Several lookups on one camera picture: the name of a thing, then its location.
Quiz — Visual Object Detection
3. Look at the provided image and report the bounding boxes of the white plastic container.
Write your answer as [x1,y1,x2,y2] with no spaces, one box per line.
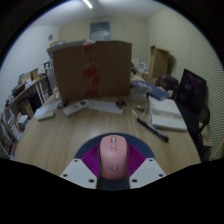
[129,87,149,104]

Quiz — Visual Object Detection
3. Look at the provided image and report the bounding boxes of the pink computer mouse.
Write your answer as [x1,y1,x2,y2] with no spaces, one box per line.
[98,134,129,181]

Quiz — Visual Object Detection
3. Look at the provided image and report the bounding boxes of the white cable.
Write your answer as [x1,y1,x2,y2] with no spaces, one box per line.
[131,103,153,126]

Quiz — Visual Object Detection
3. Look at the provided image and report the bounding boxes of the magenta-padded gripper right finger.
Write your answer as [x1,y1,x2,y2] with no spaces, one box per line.
[126,143,167,190]

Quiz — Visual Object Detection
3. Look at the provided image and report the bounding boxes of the small wall window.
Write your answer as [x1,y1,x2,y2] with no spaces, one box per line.
[89,21,112,42]

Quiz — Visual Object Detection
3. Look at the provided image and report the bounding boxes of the white book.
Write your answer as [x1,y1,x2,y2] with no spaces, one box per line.
[148,95,188,132]

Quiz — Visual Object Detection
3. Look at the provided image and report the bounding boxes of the blue mouse pad with wrist rest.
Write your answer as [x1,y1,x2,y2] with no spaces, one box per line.
[73,132,156,192]

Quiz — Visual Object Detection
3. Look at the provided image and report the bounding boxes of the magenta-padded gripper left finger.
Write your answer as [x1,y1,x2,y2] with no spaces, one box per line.
[59,144,101,190]

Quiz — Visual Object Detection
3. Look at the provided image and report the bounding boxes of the black marker pen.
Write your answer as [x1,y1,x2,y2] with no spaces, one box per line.
[136,117,170,143]

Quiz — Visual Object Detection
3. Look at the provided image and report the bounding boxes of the black glasses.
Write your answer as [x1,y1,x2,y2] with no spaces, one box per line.
[56,100,68,110]

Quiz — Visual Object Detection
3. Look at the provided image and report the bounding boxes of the black office chair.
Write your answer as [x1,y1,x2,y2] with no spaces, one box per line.
[186,103,212,158]

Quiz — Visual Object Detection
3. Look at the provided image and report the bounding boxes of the blue book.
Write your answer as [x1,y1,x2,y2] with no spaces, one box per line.
[129,79,170,102]

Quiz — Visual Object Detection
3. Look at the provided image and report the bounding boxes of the large brown cardboard box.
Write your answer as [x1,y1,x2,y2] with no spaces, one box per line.
[52,40,133,103]

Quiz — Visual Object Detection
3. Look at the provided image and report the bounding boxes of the small black gadget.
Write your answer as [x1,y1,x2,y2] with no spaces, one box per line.
[115,99,127,109]

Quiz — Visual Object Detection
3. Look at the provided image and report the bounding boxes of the plain white paper sheet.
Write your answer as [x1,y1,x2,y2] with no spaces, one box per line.
[87,99,125,116]

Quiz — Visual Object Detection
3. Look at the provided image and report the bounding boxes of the ceiling light tube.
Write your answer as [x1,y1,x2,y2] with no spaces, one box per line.
[82,0,94,10]

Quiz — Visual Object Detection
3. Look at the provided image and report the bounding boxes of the wooden shelf unit with clutter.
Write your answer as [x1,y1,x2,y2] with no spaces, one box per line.
[0,61,56,159]

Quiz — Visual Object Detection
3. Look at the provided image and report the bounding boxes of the dark computer monitor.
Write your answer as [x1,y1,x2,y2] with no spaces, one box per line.
[174,68,208,116]

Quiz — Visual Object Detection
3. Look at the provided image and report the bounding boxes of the small brown cardboard box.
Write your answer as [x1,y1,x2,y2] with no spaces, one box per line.
[148,45,171,81]

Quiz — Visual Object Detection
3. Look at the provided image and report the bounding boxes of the dark bag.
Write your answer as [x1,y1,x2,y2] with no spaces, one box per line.
[156,73,180,92]

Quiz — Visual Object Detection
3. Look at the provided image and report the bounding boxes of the white paper sheet with print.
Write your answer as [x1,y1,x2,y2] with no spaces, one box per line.
[33,99,63,118]

